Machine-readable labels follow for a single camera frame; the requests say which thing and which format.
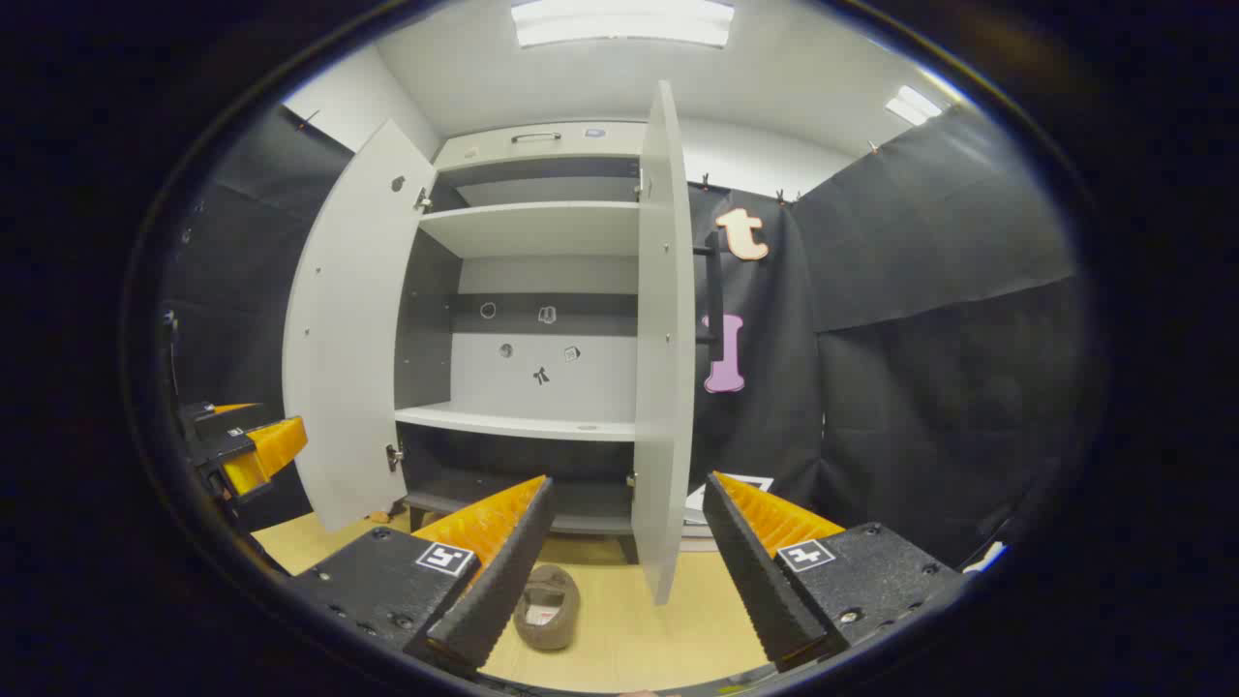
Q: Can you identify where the small ceiling light panel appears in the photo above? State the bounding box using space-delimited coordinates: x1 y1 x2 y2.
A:
883 84 946 128

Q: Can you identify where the large ceiling light panel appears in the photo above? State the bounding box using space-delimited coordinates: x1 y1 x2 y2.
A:
510 0 738 50

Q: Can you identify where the white shoe cabinet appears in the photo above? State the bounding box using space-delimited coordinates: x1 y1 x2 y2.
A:
392 121 651 564

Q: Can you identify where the brown fuzzy shoe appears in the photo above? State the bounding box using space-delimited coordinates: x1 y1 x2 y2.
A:
512 563 583 652

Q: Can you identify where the white shoe cabinet door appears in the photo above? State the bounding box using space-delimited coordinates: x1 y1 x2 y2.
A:
630 80 726 607
282 118 439 534

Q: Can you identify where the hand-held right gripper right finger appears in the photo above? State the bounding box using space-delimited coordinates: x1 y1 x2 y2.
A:
703 470 966 675

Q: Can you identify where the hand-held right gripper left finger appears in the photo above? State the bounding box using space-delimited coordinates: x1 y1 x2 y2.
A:
288 472 559 674

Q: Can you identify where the black backdrop cloth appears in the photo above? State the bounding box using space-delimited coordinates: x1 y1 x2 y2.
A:
160 102 1090 574

